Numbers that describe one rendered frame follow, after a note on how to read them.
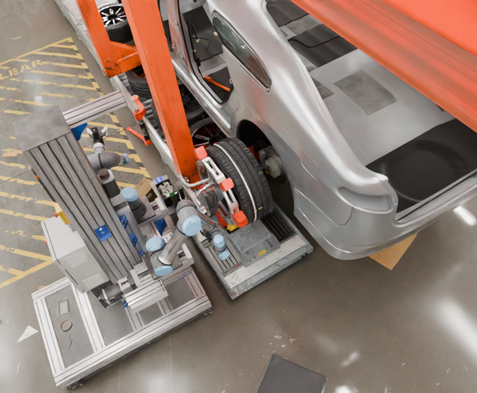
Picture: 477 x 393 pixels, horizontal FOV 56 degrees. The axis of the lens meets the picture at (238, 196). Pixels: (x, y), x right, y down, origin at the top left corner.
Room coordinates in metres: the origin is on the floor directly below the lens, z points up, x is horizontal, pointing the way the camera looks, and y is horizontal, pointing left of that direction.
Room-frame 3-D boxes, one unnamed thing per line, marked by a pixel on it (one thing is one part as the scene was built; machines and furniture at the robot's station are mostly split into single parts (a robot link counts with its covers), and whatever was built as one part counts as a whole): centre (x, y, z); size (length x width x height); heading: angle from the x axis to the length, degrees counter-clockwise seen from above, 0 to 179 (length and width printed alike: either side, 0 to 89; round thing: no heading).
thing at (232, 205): (2.13, 0.15, 0.85); 0.54 x 0.07 x 0.54; 24
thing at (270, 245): (2.16, -0.03, 0.13); 0.50 x 0.36 x 0.10; 24
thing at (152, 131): (3.70, 0.85, 0.28); 2.47 x 0.09 x 0.22; 24
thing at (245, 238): (2.20, -0.01, 0.32); 0.40 x 0.30 x 0.28; 24
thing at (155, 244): (1.63, 0.60, 0.98); 0.13 x 0.12 x 0.14; 15
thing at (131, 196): (2.10, 0.79, 0.98); 0.13 x 0.12 x 0.14; 97
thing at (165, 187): (2.48, 0.60, 0.51); 0.20 x 0.14 x 0.13; 22
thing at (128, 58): (4.44, 0.85, 0.69); 0.52 x 0.17 x 0.35; 114
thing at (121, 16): (5.54, 1.23, 0.39); 0.66 x 0.66 x 0.24
